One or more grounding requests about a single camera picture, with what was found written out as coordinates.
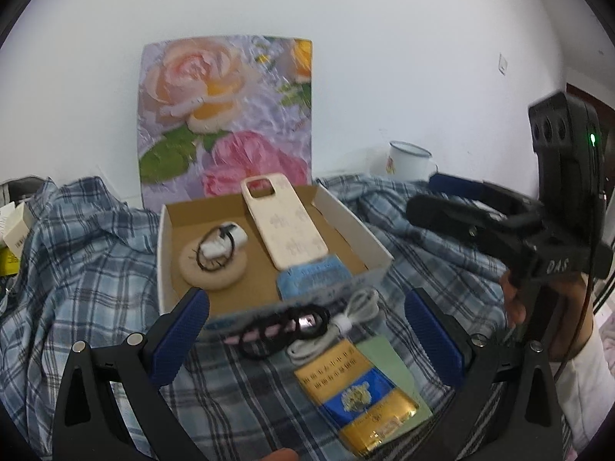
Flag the person's right hand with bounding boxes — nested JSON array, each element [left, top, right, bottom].
[[500, 269, 597, 362]]

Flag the white enamel mug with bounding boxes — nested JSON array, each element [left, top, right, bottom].
[[386, 141, 439, 181]]

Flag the beige phone case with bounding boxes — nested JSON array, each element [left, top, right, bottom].
[[240, 173, 330, 270]]

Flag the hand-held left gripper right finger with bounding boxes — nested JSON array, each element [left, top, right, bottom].
[[404, 287, 564, 461]]

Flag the blue and gold packet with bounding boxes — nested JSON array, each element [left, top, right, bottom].
[[293, 339, 420, 459]]

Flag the grey bag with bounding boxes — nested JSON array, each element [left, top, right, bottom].
[[0, 177, 49, 202]]

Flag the small yellow box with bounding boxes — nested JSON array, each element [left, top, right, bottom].
[[0, 250, 22, 277]]

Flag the beige round perforated pad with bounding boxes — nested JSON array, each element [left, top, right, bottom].
[[178, 235, 249, 291]]

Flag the pink hair clip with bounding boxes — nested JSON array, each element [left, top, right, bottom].
[[226, 314, 327, 347]]

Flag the blue plaid cloth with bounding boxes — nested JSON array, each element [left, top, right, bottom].
[[0, 173, 568, 461]]

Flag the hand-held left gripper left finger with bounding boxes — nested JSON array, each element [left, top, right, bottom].
[[52, 287, 211, 461]]

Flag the white charging cable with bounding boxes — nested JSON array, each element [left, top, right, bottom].
[[287, 287, 380, 362]]

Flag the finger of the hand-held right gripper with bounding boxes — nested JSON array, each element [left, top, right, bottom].
[[429, 172, 545, 222], [406, 195, 545, 270]]

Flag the small beige carton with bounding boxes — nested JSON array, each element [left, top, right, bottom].
[[0, 202, 37, 260]]

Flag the cardboard box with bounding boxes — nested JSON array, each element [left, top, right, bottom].
[[156, 183, 396, 344]]

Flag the blue tissue packet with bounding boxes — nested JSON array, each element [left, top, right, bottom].
[[276, 257, 351, 301]]

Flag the green paper card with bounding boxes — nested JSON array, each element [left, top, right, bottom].
[[356, 336, 433, 416]]

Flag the person's right forearm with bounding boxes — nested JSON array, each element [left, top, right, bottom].
[[552, 317, 615, 457]]

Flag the floral picture board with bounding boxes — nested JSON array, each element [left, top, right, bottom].
[[137, 35, 315, 211]]

